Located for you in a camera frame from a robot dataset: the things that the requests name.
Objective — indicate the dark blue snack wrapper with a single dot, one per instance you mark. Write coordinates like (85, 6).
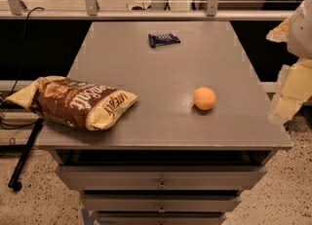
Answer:
(162, 40)

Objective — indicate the bottom grey drawer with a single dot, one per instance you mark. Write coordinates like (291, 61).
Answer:
(166, 219)

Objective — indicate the orange fruit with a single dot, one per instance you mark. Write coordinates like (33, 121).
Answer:
(204, 98)

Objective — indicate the brown yellow chip bag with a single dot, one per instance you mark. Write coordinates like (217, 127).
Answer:
(76, 104)

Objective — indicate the black rod with wheel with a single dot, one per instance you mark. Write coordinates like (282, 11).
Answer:
(14, 182)

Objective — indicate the middle grey drawer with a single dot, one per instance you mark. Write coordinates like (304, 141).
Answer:
(160, 203)

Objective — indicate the grey drawer cabinet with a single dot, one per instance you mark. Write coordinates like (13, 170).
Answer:
(164, 128)

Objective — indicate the top grey drawer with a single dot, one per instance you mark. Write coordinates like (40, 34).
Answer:
(160, 178)

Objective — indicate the grey drawer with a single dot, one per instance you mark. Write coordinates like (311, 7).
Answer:
(160, 203)
(166, 219)
(160, 178)

